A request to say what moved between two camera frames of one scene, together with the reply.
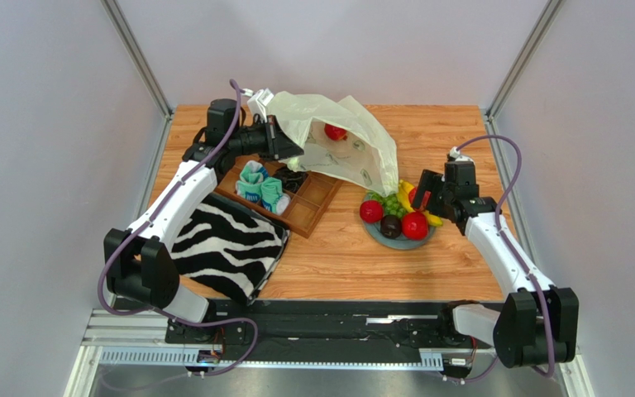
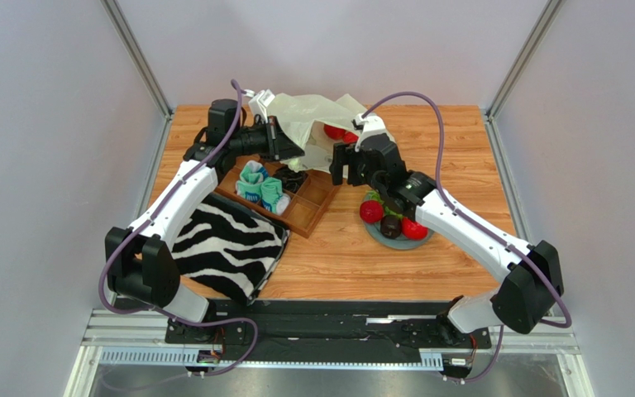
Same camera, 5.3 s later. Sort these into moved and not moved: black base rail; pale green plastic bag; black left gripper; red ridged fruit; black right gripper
Moved: black right gripper; red ridged fruit
Not moved: pale green plastic bag; black base rail; black left gripper
